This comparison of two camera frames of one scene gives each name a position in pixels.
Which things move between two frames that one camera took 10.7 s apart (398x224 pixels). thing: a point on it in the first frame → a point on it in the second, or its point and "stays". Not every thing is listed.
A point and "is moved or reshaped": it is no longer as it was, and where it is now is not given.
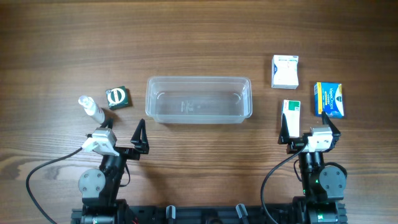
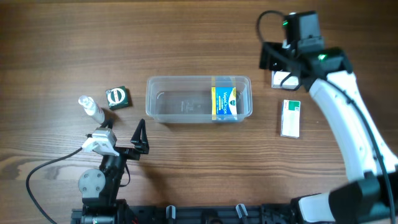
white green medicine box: (291, 109) stays
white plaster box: (284, 71) stays
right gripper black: (295, 143) → (276, 63)
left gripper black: (141, 144) stays
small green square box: (118, 98) stays
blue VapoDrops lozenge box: (329, 97) is moved or reshaped
